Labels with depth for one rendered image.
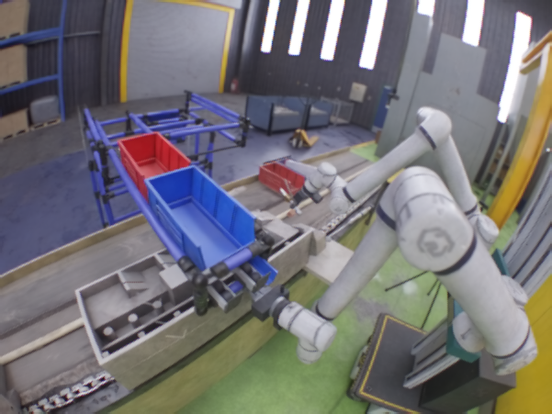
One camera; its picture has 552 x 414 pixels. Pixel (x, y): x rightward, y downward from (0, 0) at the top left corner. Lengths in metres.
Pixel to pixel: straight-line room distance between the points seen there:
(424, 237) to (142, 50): 11.12
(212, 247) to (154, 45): 10.95
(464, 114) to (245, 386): 6.38
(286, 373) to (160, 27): 11.58
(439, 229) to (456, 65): 7.45
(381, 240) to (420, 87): 6.01
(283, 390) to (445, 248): 1.49
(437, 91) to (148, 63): 10.50
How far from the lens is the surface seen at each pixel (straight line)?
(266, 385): 1.71
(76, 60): 10.73
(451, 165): 1.22
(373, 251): 0.60
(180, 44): 11.87
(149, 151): 1.00
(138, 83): 11.16
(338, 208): 1.05
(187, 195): 0.78
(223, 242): 0.67
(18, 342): 1.33
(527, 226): 1.26
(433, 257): 0.39
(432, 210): 0.35
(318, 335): 0.68
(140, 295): 0.91
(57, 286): 1.36
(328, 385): 1.81
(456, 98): 6.40
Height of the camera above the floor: 1.65
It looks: 33 degrees down
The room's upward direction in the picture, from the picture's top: 11 degrees clockwise
